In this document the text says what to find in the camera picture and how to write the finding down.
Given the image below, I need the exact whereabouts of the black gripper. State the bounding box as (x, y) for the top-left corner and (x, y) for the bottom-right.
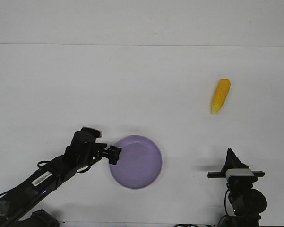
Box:
(207, 148), (267, 216)
(64, 130), (122, 173)

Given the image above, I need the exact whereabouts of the purple round plate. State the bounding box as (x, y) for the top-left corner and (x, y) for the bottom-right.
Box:
(109, 135), (163, 190)

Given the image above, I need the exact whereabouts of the yellow corn cob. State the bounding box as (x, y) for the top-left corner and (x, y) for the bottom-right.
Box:
(211, 79), (231, 114)

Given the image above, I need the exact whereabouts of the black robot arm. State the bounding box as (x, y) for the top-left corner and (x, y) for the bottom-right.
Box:
(207, 148), (267, 227)
(0, 127), (121, 227)

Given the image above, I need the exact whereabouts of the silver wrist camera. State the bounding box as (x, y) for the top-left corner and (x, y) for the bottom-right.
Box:
(81, 127), (102, 139)
(225, 168), (255, 181)

